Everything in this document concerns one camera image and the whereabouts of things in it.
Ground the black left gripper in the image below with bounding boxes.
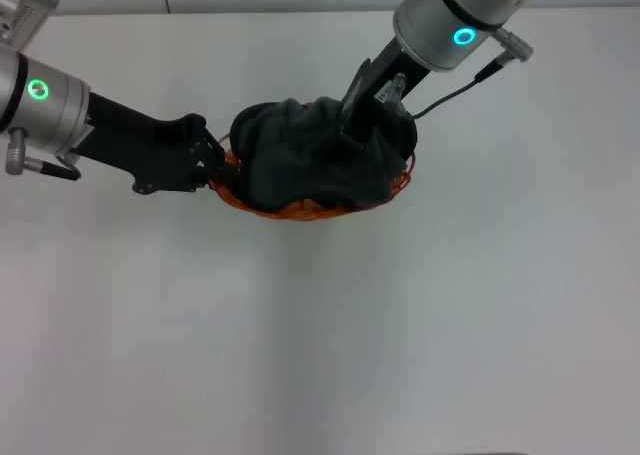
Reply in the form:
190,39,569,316
69,92,236,195

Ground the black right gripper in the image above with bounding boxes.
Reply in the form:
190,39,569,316
339,37,431,144

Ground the dark grey towel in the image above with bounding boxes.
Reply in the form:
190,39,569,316
228,96,419,215

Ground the orange woven plastic basket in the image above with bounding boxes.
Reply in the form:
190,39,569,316
207,102,417,222

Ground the right arm cable with plug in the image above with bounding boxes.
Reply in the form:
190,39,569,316
389,27,535,121

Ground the left arm cable with connector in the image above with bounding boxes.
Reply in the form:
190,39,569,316
4,127,82,181

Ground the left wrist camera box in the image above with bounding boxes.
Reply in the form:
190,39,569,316
0,0,64,44

